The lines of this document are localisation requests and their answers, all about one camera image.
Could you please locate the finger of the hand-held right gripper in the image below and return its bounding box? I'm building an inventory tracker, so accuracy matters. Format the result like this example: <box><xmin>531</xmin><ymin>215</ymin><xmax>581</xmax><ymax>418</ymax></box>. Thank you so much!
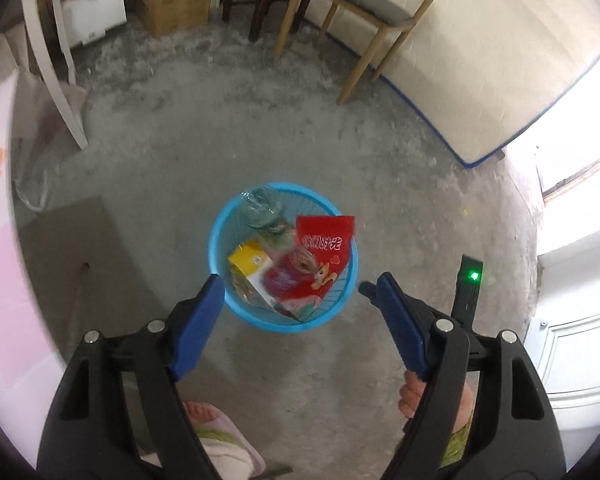
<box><xmin>358</xmin><ymin>281</ymin><xmax>383</xmax><ymax>311</ymax></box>

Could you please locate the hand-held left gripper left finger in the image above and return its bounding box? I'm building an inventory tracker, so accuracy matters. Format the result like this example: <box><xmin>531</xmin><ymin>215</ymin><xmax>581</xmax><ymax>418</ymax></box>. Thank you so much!
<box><xmin>36</xmin><ymin>274</ymin><xmax>227</xmax><ymax>480</ymax></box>

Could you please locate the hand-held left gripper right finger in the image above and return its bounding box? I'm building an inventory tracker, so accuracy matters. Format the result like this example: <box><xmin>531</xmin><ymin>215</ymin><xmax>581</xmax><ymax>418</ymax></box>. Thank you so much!
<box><xmin>377</xmin><ymin>272</ymin><xmax>567</xmax><ymax>480</ymax></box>

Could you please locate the red snack packet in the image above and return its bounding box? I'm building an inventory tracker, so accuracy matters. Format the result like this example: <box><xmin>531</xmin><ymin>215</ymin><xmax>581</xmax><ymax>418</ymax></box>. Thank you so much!
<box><xmin>295</xmin><ymin>214</ymin><xmax>356</xmax><ymax>293</ymax></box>

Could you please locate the red soda can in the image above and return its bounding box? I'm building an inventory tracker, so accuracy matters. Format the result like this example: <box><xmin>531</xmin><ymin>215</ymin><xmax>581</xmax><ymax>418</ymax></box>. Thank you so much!
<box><xmin>262</xmin><ymin>247</ymin><xmax>316</xmax><ymax>301</ymax></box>

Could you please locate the yellow cardboard box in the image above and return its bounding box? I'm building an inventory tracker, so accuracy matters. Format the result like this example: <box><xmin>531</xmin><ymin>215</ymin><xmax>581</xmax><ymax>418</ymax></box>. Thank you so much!
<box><xmin>227</xmin><ymin>240</ymin><xmax>281</xmax><ymax>311</ymax></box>

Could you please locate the blue plastic basket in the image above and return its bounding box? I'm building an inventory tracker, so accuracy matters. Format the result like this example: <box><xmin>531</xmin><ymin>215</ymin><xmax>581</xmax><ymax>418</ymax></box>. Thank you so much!
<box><xmin>208</xmin><ymin>182</ymin><xmax>359</xmax><ymax>333</ymax></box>

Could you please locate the green plastic bottle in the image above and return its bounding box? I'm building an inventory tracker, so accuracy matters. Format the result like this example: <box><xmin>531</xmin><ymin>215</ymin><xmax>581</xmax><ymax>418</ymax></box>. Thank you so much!
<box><xmin>240</xmin><ymin>186</ymin><xmax>296</xmax><ymax>241</ymax></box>

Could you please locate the person's right hand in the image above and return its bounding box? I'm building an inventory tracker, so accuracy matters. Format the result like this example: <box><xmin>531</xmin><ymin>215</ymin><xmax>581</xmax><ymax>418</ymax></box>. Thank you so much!
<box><xmin>399</xmin><ymin>370</ymin><xmax>424</xmax><ymax>422</ymax></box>

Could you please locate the white panelled door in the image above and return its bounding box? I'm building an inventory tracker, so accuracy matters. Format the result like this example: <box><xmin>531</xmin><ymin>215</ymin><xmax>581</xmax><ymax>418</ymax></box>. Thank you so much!
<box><xmin>525</xmin><ymin>240</ymin><xmax>600</xmax><ymax>456</ymax></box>

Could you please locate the white side table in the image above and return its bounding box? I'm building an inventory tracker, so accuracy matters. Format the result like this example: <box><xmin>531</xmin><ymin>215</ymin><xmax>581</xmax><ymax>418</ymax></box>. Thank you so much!
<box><xmin>20</xmin><ymin>0</ymin><xmax>91</xmax><ymax>151</ymax></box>

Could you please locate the white foam box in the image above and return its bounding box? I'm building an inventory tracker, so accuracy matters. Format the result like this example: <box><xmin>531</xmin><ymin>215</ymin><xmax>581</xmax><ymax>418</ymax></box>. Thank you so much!
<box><xmin>62</xmin><ymin>0</ymin><xmax>127</xmax><ymax>48</ymax></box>

